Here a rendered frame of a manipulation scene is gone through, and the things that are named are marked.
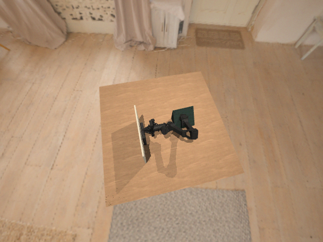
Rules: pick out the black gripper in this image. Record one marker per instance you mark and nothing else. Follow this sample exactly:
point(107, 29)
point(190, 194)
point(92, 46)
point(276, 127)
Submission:
point(151, 128)

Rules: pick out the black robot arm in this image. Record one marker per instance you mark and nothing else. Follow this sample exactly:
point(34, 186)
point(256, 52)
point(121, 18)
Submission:
point(170, 126)

